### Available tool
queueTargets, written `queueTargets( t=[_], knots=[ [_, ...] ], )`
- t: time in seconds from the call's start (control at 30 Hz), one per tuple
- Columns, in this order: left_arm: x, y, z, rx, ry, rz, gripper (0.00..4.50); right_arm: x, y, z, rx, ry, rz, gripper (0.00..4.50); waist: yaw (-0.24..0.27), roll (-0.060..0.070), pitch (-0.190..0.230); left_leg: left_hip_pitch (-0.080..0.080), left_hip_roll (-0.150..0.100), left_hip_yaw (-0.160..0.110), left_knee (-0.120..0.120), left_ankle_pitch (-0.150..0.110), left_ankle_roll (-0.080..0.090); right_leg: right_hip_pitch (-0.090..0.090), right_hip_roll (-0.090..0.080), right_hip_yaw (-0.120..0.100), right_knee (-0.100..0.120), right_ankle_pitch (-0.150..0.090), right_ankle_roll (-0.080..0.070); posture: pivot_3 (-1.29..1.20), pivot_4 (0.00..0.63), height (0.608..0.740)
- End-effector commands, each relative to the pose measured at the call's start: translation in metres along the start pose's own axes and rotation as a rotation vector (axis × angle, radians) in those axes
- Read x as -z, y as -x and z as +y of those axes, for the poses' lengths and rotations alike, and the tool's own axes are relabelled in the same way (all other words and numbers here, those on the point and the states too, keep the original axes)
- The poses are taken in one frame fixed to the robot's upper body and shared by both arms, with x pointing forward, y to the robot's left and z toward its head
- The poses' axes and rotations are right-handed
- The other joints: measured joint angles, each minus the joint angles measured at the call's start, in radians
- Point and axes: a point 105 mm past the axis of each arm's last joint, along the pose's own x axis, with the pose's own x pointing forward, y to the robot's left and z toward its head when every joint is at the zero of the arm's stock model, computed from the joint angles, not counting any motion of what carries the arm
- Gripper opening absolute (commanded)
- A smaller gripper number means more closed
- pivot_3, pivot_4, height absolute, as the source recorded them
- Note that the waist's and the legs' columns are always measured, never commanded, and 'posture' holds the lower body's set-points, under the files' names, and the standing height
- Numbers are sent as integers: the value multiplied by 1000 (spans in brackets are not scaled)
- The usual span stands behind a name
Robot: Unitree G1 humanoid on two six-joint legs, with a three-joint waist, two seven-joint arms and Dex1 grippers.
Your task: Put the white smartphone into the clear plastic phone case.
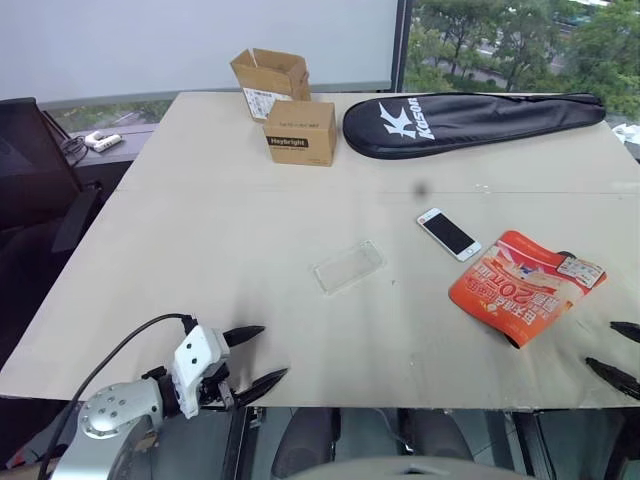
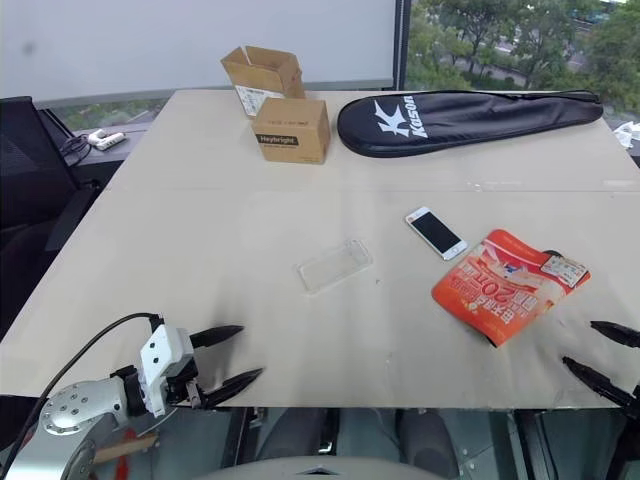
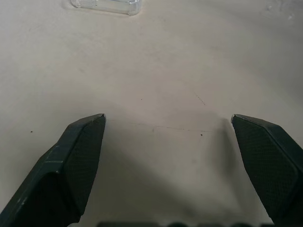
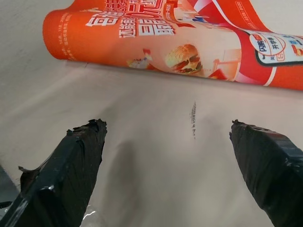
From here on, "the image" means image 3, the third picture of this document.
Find clear plastic container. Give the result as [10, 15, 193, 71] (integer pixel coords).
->
[70, 0, 143, 17]

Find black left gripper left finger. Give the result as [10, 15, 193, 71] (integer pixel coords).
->
[0, 113, 107, 227]

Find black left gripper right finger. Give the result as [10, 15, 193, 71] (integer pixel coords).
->
[230, 113, 303, 227]

